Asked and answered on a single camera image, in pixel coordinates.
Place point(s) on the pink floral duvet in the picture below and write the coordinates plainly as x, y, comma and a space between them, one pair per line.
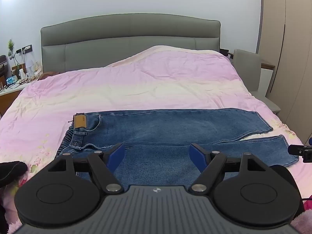
146, 85

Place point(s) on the beige wardrobe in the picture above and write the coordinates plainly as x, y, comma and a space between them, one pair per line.
292, 53

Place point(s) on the small green plant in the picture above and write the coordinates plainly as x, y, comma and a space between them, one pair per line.
10, 47

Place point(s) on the dark cloth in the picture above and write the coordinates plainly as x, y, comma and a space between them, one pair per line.
12, 170

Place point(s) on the reddish brown cloth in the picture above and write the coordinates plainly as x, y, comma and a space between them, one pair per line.
47, 75

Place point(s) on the blue denim pants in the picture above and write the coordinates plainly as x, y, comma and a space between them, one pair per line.
182, 126

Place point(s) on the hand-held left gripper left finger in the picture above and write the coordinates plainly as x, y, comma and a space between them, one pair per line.
117, 154

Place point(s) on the black wall socket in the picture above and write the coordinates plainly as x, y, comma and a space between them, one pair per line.
25, 49

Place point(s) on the small blue clock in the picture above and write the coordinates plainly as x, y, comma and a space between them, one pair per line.
11, 81

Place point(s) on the dark brown case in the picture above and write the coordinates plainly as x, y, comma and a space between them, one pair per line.
3, 68

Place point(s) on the pink fluffy cloth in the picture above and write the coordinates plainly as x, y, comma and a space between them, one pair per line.
303, 220

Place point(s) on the grey chair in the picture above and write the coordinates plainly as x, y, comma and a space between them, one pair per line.
246, 65

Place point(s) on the grey upholstered headboard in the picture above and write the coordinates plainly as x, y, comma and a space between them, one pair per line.
121, 34

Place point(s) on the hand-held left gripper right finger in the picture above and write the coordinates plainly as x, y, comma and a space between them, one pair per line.
197, 154

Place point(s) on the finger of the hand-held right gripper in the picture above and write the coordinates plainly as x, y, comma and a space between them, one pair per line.
296, 150

